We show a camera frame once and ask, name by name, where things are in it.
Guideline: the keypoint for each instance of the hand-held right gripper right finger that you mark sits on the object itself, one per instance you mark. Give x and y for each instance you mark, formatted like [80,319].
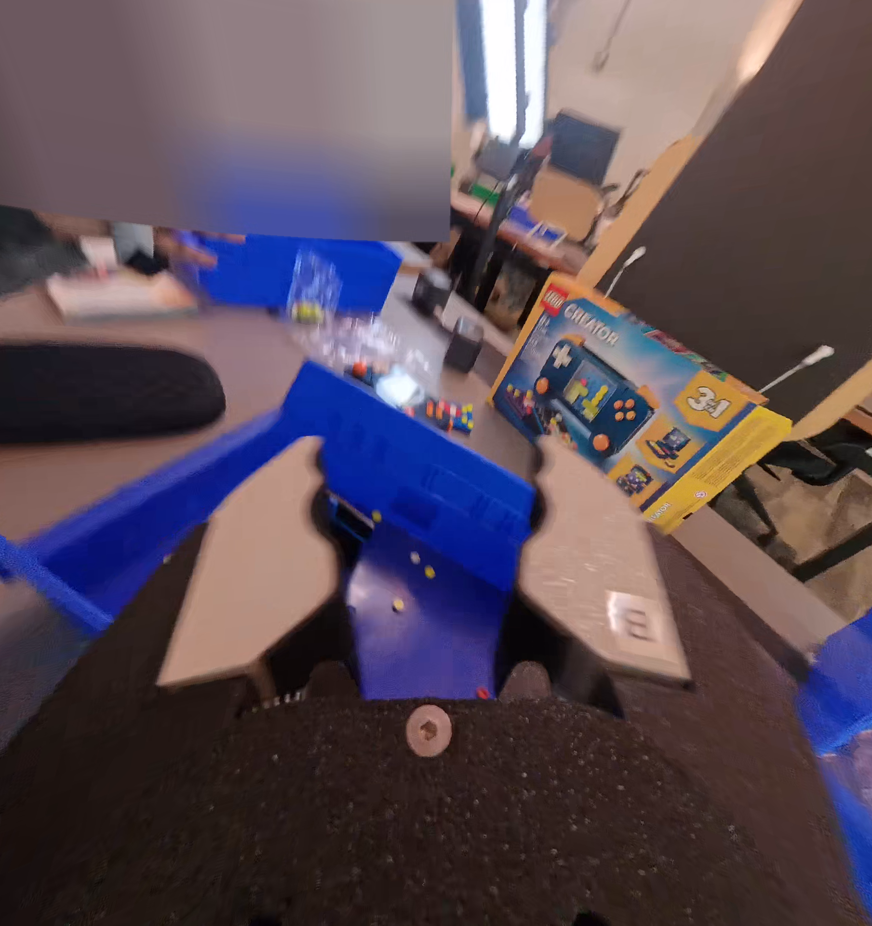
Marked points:
[595,557]

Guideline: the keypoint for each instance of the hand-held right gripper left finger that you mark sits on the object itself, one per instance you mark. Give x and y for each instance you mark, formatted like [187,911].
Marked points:
[262,564]

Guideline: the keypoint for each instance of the large blue plastic bin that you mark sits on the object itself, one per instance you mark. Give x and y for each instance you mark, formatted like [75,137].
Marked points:
[407,463]

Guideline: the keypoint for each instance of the colourful toy brick box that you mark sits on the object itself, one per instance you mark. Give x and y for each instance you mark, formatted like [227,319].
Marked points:
[624,405]

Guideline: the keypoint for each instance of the black fuzzy pad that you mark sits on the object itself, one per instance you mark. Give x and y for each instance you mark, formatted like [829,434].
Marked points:
[96,394]

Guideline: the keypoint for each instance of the black cup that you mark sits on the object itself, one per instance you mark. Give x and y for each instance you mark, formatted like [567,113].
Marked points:
[465,347]
[432,293]

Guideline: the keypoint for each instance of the clear plastic bag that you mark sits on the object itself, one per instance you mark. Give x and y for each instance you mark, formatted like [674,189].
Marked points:
[314,289]
[378,340]

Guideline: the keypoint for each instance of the blue ribbed plastic bin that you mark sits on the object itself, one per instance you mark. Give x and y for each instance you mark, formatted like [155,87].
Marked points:
[255,282]

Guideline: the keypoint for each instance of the white-tipped stick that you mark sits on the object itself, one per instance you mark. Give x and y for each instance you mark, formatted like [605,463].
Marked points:
[627,268]
[804,365]

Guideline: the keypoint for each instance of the white instruction booklet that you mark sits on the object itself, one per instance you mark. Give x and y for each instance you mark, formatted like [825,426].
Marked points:
[117,296]

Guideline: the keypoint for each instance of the long wooden desk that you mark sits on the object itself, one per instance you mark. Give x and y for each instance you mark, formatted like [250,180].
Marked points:
[530,235]

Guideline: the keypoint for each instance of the black light stand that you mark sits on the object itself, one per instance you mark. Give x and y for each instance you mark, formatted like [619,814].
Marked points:
[493,231]

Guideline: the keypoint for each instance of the black panel with wooden edge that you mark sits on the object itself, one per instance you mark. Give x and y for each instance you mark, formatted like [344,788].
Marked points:
[768,217]

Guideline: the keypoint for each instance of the black monitor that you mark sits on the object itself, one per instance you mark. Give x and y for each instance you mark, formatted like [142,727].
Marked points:
[586,148]

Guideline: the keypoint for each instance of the bright studio light panel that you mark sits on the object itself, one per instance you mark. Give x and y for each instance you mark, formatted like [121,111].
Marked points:
[512,65]

